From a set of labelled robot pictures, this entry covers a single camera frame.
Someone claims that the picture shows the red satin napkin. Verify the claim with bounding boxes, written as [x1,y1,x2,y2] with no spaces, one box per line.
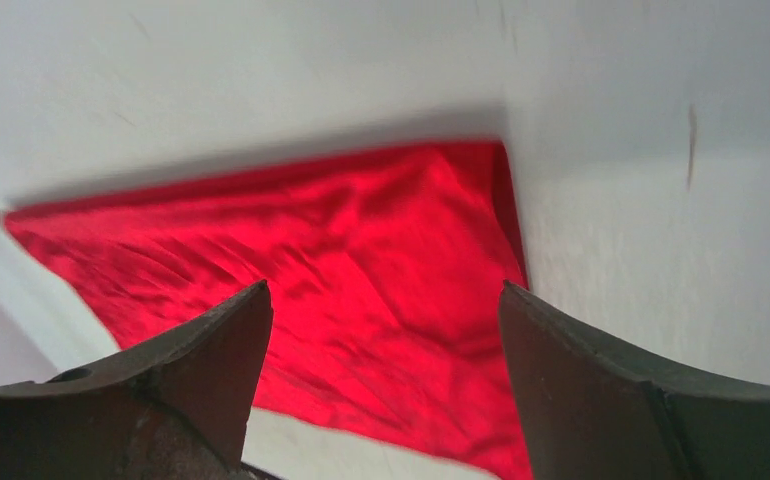
[4,140,532,479]

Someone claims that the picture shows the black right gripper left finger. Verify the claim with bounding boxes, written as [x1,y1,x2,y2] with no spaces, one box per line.
[0,281,273,479]

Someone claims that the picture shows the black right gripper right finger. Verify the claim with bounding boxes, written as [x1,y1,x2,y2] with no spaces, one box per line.
[498,283,770,479]

